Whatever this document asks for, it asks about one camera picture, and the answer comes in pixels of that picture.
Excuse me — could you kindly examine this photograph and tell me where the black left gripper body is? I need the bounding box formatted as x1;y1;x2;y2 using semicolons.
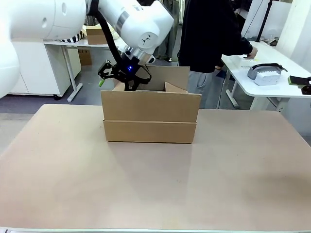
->
113;60;147;92

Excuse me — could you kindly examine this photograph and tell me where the brown cardboard box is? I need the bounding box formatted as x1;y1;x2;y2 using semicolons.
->
101;65;202;144

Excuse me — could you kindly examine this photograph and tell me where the person's left forearm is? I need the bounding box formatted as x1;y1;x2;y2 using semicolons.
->
236;33;253;55

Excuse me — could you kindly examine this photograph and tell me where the small cardboard box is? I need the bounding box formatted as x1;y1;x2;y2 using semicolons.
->
77;50;93;66

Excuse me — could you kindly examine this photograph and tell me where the cardboard box on desk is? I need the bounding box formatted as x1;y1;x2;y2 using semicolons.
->
86;25;109;45

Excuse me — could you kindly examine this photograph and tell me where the person's left hand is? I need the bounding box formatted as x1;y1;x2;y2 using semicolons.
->
246;46;259;59

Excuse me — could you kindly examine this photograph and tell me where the white background desk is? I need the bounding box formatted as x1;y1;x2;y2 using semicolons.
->
43;36;122;102

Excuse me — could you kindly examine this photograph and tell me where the black white striped bag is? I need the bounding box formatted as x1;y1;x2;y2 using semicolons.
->
57;33;85;43

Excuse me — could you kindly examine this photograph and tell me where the white cabinet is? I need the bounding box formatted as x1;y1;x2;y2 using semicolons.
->
4;41;82;100

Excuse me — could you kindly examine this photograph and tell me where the person in black jacket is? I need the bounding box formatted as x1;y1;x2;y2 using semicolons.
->
178;0;255;109

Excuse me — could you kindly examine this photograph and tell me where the white side table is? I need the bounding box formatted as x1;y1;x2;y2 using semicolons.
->
220;40;311;112

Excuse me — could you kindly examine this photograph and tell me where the grey white handheld device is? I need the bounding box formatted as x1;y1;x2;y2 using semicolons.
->
247;63;288;87

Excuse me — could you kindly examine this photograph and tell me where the black stand pole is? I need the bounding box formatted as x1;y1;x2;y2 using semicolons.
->
255;0;273;42

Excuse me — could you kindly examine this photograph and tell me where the black green flat tool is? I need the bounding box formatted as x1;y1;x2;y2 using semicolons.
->
288;75;311;86

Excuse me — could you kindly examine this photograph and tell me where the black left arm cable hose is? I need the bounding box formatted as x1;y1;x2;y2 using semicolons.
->
86;0;127;71

